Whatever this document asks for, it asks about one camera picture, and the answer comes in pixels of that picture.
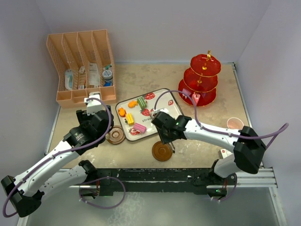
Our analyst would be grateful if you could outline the purple fuzzy sweet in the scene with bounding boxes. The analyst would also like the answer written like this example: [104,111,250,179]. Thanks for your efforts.
[182,89,191,98]

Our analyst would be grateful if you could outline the coral toy cake slice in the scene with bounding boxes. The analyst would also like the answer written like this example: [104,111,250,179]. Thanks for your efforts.
[191,92,200,105]

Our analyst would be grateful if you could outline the metal serving tongs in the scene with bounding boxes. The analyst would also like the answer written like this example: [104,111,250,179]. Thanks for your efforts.
[168,142,175,153]

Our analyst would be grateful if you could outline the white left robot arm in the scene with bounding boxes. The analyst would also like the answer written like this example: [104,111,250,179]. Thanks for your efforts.
[1,105,114,218]

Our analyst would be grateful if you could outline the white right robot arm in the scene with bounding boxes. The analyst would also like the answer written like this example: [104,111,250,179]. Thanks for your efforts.
[151,111,266,184]

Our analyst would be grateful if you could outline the orange fish cake left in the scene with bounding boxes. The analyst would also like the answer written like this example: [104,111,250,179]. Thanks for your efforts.
[118,107,126,117]

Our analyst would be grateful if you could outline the orange fish cake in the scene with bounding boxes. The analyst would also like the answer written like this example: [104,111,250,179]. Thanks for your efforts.
[118,107,126,117]
[128,100,138,108]

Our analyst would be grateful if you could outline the beige ceramic mug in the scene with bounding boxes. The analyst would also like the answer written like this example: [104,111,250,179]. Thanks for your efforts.
[105,133,111,140]

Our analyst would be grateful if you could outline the yellow toy cake slice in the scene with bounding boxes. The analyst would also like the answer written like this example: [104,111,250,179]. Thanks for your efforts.
[126,113,135,126]

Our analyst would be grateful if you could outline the orange fish cake upper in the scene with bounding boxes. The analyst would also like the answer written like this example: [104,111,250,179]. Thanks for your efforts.
[128,100,138,108]

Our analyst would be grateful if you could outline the brown coaster centre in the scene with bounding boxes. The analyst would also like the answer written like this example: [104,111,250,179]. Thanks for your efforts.
[152,141,173,161]

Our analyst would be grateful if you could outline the brown coaster by mug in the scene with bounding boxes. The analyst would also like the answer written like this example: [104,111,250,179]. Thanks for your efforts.
[107,126,125,145]

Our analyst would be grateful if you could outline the white strawberry tray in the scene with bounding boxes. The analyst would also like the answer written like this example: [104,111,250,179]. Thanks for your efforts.
[115,88,183,142]

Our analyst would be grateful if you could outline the pink toy cake slice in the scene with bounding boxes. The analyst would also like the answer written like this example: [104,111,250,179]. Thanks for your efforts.
[133,123,147,134]

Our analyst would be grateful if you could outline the blue white round tin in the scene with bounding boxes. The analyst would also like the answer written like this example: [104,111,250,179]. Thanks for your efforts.
[102,69,113,81]

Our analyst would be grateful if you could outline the green toy cake slice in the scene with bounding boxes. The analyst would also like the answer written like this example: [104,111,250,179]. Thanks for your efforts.
[137,97,147,110]

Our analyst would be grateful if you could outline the white sachet packet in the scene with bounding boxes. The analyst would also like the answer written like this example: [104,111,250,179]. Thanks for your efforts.
[88,63,100,87]

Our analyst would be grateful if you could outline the small boxed packets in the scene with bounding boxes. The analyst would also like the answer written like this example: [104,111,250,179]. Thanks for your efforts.
[78,66,86,89]

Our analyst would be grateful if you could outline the blue white pouch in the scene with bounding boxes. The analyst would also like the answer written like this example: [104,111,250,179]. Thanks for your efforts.
[64,69,73,90]

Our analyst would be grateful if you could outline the pink desk organizer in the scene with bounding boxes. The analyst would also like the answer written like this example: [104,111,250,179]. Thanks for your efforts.
[47,30,117,108]

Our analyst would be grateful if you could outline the red three-tier stand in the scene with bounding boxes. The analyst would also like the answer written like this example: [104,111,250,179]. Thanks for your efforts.
[178,50,221,107]

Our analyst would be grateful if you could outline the white red card box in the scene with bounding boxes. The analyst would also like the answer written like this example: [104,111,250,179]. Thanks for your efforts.
[218,149,233,159]

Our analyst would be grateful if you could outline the clear plastic cup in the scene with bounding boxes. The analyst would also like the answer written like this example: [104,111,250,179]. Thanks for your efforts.
[227,117,244,129]

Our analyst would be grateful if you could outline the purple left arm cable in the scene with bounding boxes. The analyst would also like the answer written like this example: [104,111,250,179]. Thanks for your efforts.
[1,97,112,218]

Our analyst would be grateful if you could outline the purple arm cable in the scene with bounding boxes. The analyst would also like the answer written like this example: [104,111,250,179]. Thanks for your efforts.
[153,89,289,148]
[1,97,112,218]

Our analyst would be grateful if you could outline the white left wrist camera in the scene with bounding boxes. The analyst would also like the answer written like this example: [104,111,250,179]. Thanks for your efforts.
[84,92,103,116]

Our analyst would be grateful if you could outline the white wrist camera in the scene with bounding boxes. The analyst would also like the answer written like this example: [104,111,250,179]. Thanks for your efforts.
[84,92,103,116]
[150,108,169,118]

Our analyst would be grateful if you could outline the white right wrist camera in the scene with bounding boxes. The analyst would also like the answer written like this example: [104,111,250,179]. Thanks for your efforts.
[150,108,169,118]

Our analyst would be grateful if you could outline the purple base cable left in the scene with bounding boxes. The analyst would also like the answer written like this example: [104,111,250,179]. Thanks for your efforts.
[79,175,127,210]

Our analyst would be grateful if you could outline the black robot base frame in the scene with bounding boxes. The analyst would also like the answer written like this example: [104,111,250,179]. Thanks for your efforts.
[79,160,237,197]

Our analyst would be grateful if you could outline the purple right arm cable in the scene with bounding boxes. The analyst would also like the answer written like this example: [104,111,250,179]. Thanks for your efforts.
[153,89,289,148]

